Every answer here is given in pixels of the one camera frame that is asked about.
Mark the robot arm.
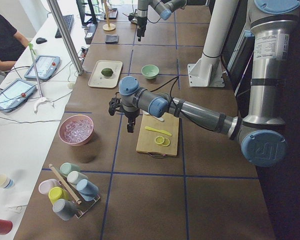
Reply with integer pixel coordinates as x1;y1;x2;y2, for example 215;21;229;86
108;0;300;167
132;0;210;42

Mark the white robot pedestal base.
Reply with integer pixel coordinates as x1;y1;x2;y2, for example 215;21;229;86
187;0;239;88

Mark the lower teach pendant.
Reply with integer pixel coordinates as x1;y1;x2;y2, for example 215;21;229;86
0;79;37;113

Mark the black box with label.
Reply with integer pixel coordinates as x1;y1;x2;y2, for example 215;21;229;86
84;24;98;45

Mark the yellow plastic knife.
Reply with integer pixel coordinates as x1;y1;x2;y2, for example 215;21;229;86
144;126;172;136

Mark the green avocado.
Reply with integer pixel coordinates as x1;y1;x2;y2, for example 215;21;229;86
101;67;114;77

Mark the white wire cup rack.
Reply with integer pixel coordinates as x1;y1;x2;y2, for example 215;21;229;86
49;164;101;219

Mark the grabber reacher tool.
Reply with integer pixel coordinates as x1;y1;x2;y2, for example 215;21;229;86
28;43;54;114

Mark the teach pendant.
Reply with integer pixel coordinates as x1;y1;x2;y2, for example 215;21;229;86
0;79;37;113
24;55;61;81

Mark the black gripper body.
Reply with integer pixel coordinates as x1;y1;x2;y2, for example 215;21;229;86
137;14;147;38
108;97;140;125

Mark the lower lemon slice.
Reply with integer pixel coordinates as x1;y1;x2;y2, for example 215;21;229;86
161;137;171;147

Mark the red bottle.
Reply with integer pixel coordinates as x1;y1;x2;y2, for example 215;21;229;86
0;219;13;235

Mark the metal scoop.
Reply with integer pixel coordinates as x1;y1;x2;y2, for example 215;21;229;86
122;12;138;25

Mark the upper teach pendant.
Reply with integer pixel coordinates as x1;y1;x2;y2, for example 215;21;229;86
24;55;61;81

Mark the bamboo cutting board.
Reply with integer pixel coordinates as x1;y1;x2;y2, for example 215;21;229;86
136;113;179;157

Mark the aluminium frame post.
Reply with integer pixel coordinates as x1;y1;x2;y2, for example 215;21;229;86
47;0;84;76

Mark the light blue cup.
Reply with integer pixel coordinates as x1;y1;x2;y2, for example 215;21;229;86
76;179;99;202

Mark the pink cup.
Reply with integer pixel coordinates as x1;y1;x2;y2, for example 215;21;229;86
38;178;60;195

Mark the cream rabbit tray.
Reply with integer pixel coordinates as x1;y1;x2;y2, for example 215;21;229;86
87;60;123;89

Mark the white cup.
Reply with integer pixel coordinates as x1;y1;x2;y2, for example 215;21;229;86
67;170;89;185

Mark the black keyboard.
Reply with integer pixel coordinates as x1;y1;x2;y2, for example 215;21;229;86
54;14;75;39

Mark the black computer mouse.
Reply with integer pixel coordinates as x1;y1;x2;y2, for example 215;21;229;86
35;37;47;45

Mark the yellow cup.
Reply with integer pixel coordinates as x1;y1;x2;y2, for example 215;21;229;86
48;186;70;205

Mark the wooden mug tree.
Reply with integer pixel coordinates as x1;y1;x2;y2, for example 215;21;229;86
102;0;116;32

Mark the grey folded cloth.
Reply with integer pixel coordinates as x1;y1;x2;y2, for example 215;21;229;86
105;34;119;44

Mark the grey cup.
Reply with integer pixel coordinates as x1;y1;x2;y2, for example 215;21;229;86
52;198;77;221

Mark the green cup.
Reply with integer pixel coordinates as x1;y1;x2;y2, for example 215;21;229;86
59;162;81;177

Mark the pink bowl with ice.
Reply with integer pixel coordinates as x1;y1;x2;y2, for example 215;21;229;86
58;114;94;146

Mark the seated person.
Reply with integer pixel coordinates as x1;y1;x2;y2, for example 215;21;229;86
0;14;30;72

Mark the light green bowl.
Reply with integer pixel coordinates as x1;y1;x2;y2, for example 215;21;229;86
141;64;160;80

